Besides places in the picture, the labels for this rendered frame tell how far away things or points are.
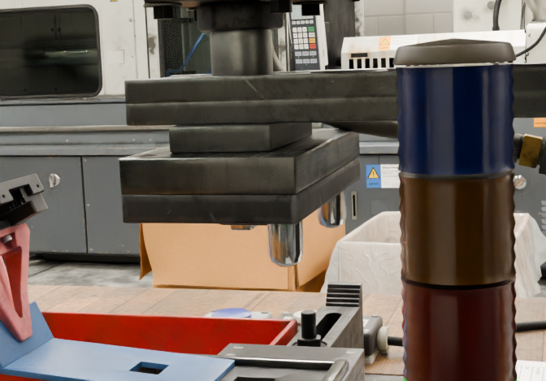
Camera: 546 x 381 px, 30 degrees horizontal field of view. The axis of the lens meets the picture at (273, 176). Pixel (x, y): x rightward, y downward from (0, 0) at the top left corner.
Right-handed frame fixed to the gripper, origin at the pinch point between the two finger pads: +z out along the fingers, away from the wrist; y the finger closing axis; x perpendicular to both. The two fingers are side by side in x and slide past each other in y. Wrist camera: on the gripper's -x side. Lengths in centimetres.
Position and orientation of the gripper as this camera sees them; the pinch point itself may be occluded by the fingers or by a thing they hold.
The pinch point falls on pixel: (17, 330)
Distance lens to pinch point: 72.2
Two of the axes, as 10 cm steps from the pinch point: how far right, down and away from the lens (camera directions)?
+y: 8.5, -4.2, -3.0
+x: 2.7, -1.4, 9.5
